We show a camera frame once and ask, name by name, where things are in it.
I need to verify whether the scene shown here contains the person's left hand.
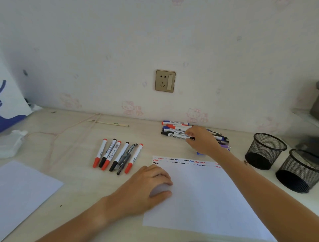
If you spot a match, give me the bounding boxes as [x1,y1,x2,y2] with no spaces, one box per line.
[103,164,174,221]

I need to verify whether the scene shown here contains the person's right hand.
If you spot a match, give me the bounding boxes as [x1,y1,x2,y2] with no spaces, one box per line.
[185,125,225,160]

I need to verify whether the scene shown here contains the pile of assorted pens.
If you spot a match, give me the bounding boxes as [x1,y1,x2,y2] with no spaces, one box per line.
[160,120,231,151]

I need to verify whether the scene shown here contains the red-capped white marker pen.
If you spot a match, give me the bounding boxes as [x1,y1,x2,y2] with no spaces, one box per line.
[101,140,122,171]
[124,143,144,174]
[92,138,108,168]

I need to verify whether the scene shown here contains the black mesh cup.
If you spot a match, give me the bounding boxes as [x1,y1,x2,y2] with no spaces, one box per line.
[245,132,288,171]
[275,149,319,194]

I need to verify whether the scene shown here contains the white paper sheet with squiggles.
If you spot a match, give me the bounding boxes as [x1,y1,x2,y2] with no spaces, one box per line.
[142,156,277,242]

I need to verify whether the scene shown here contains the person's right forearm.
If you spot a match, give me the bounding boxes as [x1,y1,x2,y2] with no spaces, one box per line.
[215,149,319,242]

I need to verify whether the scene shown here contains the light wooden table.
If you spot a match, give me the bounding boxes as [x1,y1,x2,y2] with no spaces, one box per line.
[0,107,319,242]

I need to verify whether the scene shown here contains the paper-wrapped chopsticks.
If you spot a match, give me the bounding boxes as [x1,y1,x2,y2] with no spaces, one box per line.
[87,119,130,127]

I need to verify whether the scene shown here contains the clear acrylic rack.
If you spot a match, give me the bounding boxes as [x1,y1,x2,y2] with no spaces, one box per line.
[291,108,319,150]

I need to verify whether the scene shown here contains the blank white paper sheet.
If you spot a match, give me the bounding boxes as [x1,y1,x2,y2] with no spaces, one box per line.
[0,160,64,241]

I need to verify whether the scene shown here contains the crumpled white tissue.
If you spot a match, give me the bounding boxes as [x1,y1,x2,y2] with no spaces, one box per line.
[0,129,28,159]

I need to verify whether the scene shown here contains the white plastic bag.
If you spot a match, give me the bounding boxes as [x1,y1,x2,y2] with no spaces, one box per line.
[0,63,33,133]

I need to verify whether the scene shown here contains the gold wall socket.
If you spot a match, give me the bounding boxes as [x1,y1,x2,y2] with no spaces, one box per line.
[155,69,176,93]

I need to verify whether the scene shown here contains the thin pink cord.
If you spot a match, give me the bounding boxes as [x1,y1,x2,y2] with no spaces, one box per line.
[25,113,101,173]

